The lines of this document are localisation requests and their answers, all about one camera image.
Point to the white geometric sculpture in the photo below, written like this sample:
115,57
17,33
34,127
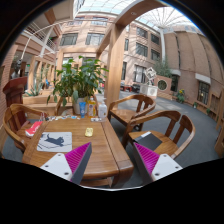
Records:
149,88

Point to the red white book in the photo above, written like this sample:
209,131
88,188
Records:
31,131

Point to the yellow orange bottle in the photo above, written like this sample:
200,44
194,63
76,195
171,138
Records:
91,107

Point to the cat print mouse pad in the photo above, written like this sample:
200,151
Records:
55,142

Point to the wooden chair left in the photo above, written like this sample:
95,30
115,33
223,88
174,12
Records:
15,123

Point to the white pump dispenser bottle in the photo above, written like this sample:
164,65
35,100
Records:
102,110

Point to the dark notebook on chair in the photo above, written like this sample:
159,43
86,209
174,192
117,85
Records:
148,140

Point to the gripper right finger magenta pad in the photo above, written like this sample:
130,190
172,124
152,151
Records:
153,166

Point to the blue tube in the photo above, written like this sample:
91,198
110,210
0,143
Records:
82,106

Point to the wooden chair far right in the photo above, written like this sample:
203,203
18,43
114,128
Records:
145,105

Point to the wooden planter box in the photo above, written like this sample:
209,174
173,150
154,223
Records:
41,102

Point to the wooden chair behind table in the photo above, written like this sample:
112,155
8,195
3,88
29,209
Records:
62,110

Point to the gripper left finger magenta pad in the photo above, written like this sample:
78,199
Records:
70,166

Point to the green potted plant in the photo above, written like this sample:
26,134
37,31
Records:
74,83

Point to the wooden chair near right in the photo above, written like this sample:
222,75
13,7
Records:
168,145

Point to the large wooden pillar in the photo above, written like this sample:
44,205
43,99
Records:
115,40

